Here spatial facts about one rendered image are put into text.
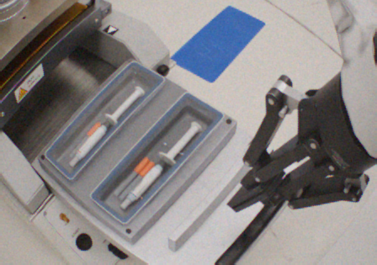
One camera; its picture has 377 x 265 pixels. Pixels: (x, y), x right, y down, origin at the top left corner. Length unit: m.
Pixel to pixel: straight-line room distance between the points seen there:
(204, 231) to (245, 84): 0.46
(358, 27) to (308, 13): 0.90
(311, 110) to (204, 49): 0.70
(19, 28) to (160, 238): 0.33
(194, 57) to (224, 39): 0.08
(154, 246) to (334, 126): 0.32
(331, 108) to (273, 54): 0.74
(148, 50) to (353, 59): 0.47
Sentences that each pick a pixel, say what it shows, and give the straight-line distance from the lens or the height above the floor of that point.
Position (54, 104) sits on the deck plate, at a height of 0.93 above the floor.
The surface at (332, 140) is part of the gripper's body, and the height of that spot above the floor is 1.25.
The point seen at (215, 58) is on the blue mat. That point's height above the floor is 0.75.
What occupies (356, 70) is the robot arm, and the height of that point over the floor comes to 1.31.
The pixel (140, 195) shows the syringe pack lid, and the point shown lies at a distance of 0.56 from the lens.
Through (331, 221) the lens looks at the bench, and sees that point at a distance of 0.86.
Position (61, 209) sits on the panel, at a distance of 0.68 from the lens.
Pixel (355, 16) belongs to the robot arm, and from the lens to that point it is 0.30.
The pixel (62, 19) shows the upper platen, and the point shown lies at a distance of 0.68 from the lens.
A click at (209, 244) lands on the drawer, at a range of 0.57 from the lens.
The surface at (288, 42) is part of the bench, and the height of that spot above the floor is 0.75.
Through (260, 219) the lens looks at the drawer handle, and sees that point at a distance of 0.55.
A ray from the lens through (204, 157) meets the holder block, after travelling 0.60.
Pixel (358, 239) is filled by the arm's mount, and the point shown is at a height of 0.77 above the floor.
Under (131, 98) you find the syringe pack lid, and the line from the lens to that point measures 0.63.
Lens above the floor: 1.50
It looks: 55 degrees down
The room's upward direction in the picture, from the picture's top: 3 degrees clockwise
